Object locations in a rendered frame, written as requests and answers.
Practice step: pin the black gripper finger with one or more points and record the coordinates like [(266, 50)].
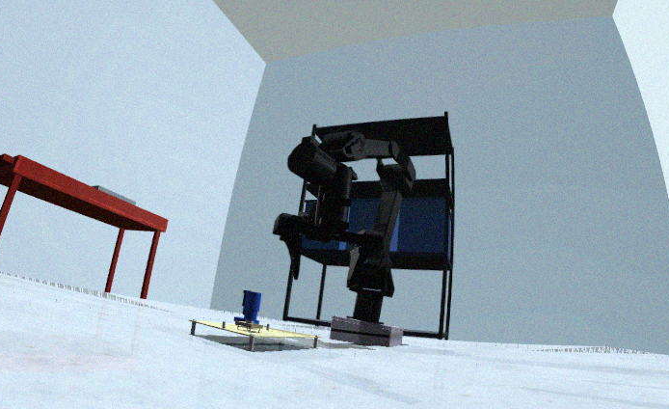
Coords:
[(294, 243), (358, 258)]

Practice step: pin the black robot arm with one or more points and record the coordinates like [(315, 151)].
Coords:
[(319, 164)]

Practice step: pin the pale yellow plate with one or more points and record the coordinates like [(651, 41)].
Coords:
[(249, 325)]

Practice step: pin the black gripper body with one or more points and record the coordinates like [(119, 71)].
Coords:
[(331, 215)]

